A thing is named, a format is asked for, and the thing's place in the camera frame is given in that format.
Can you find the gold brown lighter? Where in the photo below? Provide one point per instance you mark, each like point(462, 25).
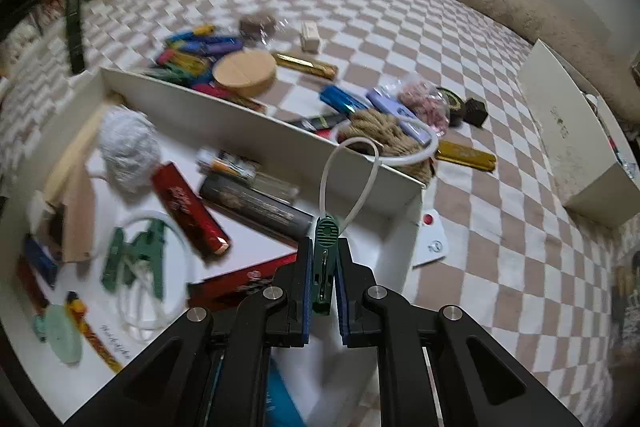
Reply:
point(307, 66)

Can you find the shallow white box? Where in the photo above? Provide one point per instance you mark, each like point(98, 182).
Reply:
point(200, 117)

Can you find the dark brown lighter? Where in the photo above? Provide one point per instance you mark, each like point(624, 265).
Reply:
point(250, 207)

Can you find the pink bead bag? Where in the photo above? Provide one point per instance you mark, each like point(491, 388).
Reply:
point(422, 99)

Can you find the tall white storage box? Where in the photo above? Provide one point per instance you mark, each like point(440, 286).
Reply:
point(565, 132)

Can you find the cream wooden block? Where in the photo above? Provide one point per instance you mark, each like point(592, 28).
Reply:
point(310, 36)

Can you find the small black box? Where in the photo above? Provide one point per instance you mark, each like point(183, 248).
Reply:
point(476, 112)

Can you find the black flat lighter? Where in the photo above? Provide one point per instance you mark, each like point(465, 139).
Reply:
point(315, 123)

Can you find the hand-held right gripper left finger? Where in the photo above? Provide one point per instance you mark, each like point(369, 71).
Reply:
point(307, 322)

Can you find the white card with red dot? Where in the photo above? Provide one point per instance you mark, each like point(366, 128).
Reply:
point(430, 247)

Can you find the dark glitter bag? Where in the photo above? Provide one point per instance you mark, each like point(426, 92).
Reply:
point(257, 24)

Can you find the round wooden box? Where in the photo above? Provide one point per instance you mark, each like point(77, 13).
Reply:
point(245, 74)

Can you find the colourful patterned strip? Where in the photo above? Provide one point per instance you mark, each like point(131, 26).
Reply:
point(92, 337)

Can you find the blue metallic lighter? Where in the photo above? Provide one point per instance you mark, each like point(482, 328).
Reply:
point(40, 259)
point(342, 99)

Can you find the lavender tube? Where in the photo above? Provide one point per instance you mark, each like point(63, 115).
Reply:
point(390, 107)

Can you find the mint green round case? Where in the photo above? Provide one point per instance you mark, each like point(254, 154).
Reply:
point(60, 334)

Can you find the blue snack packet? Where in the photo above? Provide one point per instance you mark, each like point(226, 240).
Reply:
point(280, 397)

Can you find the white fluffy ball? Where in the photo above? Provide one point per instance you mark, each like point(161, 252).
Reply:
point(127, 147)

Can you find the flat gold bar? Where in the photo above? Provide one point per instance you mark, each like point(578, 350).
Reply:
point(465, 157)

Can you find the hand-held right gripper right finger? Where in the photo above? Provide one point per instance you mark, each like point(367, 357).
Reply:
point(341, 317)

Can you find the red glossy lighter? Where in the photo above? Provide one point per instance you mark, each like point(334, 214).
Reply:
point(190, 212)

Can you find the black round tin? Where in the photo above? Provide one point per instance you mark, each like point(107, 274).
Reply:
point(452, 104)

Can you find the small wooden board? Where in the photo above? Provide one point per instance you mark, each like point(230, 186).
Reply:
point(77, 222)

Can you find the small printed lighter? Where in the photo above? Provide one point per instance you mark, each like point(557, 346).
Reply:
point(230, 167)

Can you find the pile of colourful lighters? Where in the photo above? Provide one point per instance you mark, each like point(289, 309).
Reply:
point(195, 57)

